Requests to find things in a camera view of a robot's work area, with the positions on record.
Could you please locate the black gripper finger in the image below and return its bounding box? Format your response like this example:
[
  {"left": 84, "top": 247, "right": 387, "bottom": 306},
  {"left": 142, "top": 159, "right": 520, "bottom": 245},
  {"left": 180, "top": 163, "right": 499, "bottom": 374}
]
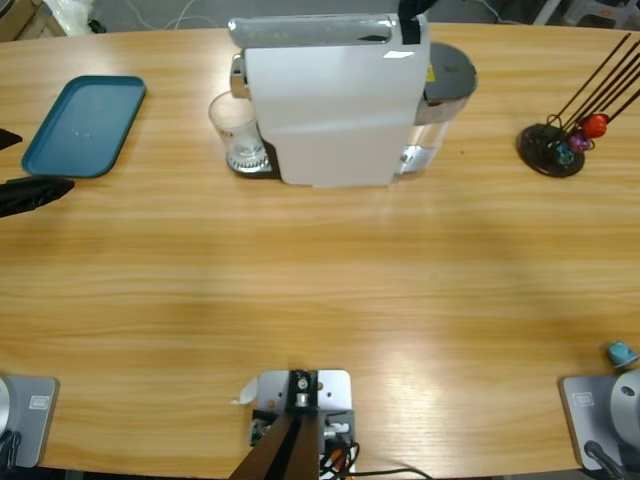
[
  {"left": 397, "top": 0, "right": 436, "bottom": 21},
  {"left": 0, "top": 175, "right": 76, "bottom": 219},
  {"left": 0, "top": 127, "right": 24, "bottom": 154}
]

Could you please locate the white capsule coffee machine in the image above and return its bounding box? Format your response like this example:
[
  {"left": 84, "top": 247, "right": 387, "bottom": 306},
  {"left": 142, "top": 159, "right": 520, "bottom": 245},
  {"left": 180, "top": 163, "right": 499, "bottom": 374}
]
[{"left": 227, "top": 12, "right": 434, "bottom": 190}]

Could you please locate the clear glass cup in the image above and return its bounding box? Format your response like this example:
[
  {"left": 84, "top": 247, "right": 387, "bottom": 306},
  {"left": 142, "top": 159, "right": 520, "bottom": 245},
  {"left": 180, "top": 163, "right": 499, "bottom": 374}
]
[{"left": 208, "top": 91, "right": 266, "bottom": 171}]

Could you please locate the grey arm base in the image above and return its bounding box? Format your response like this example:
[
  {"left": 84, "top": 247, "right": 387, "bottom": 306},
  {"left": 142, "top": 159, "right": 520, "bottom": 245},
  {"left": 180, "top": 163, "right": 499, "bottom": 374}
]
[
  {"left": 0, "top": 374, "right": 61, "bottom": 470},
  {"left": 558, "top": 368, "right": 640, "bottom": 472}
]

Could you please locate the orange-red coffee capsule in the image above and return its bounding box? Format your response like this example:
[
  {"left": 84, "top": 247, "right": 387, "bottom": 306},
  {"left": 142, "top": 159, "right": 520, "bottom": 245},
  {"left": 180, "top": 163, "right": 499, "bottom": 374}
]
[{"left": 582, "top": 113, "right": 610, "bottom": 139}]

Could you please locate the light blue coffee capsule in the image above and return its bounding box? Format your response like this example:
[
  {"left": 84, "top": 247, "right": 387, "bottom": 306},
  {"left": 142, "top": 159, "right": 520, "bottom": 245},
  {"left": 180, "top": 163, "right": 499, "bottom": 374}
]
[{"left": 606, "top": 341, "right": 640, "bottom": 371}]

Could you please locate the teal plastic tray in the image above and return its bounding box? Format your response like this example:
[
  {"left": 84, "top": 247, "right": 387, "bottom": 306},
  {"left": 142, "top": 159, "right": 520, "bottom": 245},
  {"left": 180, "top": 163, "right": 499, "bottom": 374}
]
[{"left": 20, "top": 74, "right": 147, "bottom": 180}]

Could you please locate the clear water tank black lid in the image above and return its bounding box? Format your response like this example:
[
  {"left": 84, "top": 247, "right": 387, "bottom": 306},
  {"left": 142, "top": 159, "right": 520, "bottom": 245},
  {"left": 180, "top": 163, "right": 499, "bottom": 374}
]
[{"left": 413, "top": 42, "right": 479, "bottom": 176}]

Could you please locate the cardboard box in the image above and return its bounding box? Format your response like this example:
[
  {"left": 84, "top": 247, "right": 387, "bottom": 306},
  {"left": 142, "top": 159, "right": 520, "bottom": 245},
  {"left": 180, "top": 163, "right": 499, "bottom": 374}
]
[{"left": 0, "top": 0, "right": 67, "bottom": 44}]

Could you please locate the white plastic bag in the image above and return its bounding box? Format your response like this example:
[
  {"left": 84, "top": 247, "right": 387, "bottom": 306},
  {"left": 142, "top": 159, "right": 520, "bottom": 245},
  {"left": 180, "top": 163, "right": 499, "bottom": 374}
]
[{"left": 42, "top": 0, "right": 96, "bottom": 36}]

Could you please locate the black capsule holder with rods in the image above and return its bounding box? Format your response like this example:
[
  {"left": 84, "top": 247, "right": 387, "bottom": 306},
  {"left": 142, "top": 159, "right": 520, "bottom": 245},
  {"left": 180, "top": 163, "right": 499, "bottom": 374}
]
[{"left": 517, "top": 32, "right": 640, "bottom": 179}]

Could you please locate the white paper tab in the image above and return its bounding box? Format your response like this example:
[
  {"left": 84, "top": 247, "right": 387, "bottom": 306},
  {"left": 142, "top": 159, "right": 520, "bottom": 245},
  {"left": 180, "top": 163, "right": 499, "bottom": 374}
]
[{"left": 229, "top": 377, "right": 260, "bottom": 406}]

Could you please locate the white desk frame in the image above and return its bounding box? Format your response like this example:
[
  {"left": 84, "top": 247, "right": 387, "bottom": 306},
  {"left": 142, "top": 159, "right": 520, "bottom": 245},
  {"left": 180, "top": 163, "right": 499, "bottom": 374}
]
[{"left": 530, "top": 0, "right": 569, "bottom": 26}]

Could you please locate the white floor cable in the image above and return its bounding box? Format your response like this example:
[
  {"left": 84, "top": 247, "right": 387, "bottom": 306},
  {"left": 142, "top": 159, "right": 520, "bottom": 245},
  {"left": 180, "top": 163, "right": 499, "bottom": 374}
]
[{"left": 125, "top": 0, "right": 232, "bottom": 32}]

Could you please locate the black base cable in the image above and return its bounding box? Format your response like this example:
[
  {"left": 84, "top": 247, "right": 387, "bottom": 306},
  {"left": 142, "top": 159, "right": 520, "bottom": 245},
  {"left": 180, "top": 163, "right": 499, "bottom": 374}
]
[
  {"left": 583, "top": 439, "right": 627, "bottom": 480},
  {"left": 0, "top": 429, "right": 24, "bottom": 471}
]

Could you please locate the white mount block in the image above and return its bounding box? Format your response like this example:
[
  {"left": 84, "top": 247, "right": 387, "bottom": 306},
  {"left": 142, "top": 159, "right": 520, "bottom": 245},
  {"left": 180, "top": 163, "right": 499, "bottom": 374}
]
[{"left": 249, "top": 368, "right": 357, "bottom": 474}]

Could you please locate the dark camera post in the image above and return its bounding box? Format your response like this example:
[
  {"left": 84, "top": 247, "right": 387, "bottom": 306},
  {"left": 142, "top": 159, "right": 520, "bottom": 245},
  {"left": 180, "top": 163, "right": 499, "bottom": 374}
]
[{"left": 230, "top": 369, "right": 321, "bottom": 480}]

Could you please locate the orange cable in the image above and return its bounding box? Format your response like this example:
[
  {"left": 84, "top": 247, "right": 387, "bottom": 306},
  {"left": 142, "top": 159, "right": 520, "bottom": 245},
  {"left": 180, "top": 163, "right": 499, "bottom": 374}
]
[{"left": 319, "top": 444, "right": 351, "bottom": 474}]

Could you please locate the thin black cable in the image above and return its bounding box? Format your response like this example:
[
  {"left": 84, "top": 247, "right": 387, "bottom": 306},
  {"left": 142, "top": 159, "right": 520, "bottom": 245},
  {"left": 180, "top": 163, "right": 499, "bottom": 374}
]
[{"left": 344, "top": 439, "right": 436, "bottom": 480}]

